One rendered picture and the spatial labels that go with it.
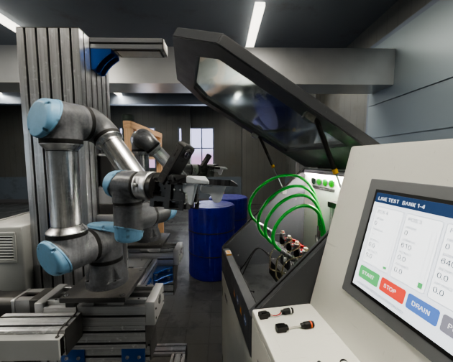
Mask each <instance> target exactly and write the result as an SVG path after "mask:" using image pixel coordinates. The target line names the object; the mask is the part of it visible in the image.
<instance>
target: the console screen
mask: <svg viewBox="0 0 453 362"><path fill-rule="evenodd" d="M342 289H343V290H345V291H346V292H347V293H348V294H350V295H351V296H352V297H353V298H355V299H356V300H357V301H358V302H359V303H360V304H362V305H363V306H364V307H366V308H367V309H368V310H369V311H371V313H372V314H374V315H375V316H376V317H378V318H379V319H380V320H382V321H383V322H384V323H385V324H386V325H387V326H388V327H390V328H391V329H392V330H394V331H395V332H396V333H397V334H399V336H401V337H402V338H403V339H404V340H406V341H407V342H408V343H409V344H411V345H412V346H413V347H414V348H415V349H416V350H418V351H419V352H420V353H422V354H423V355H424V356H425V357H427V358H428V359H429V360H430V361H431V362H453V187H450V186H443V185H429V184H421V183H414V182H401V181H393V180H379V179H371V182H370V187H369V190H368V193H367V197H366V201H365V205H364V208H363V211H362V216H361V219H360V224H359V227H358V230H357V235H356V238H355V240H354V246H353V248H352V253H351V256H350V259H349V263H348V267H347V271H346V274H345V278H344V282H343V285H342Z"/></svg>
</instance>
